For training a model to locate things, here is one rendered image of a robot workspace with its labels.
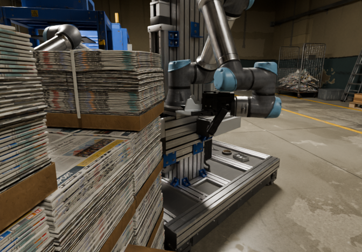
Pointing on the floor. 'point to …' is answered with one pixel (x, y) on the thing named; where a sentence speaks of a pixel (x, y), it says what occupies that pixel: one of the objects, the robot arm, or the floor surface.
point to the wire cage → (300, 76)
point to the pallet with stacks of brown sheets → (356, 101)
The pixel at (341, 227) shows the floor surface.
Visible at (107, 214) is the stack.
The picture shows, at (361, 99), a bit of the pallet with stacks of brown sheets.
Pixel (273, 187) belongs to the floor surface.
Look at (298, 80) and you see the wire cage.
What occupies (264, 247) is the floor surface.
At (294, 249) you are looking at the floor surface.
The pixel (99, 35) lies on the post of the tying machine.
